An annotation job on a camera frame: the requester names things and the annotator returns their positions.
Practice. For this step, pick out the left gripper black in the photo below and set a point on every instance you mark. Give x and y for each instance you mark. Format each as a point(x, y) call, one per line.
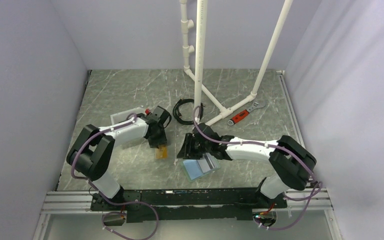
point(161, 141)

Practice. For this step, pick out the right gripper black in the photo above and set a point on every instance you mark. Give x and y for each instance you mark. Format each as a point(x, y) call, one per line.
point(186, 151)

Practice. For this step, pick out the green card holder wallet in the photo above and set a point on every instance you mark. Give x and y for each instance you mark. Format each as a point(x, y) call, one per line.
point(198, 168)

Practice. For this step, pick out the white plastic card tray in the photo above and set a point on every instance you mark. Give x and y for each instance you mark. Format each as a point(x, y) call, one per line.
point(119, 117)

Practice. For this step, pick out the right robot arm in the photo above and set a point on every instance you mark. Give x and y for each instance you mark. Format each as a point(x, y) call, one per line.
point(293, 165)

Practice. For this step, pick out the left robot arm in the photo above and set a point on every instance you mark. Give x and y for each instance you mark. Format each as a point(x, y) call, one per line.
point(91, 152)

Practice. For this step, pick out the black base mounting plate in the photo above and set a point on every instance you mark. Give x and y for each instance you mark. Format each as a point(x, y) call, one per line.
point(189, 204)

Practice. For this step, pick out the red handled adjustable wrench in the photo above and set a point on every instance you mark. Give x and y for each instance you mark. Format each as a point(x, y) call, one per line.
point(241, 115)

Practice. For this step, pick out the white PVC pipe frame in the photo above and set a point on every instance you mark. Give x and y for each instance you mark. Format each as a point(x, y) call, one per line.
point(235, 34)

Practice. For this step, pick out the aluminium rail frame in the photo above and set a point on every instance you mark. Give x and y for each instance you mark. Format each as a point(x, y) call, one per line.
point(79, 202)

